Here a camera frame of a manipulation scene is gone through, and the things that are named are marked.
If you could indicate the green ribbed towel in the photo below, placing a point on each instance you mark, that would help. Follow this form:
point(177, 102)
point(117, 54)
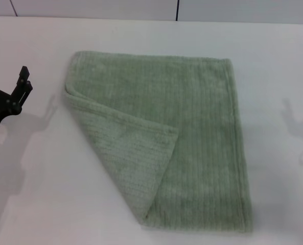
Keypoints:
point(205, 132)

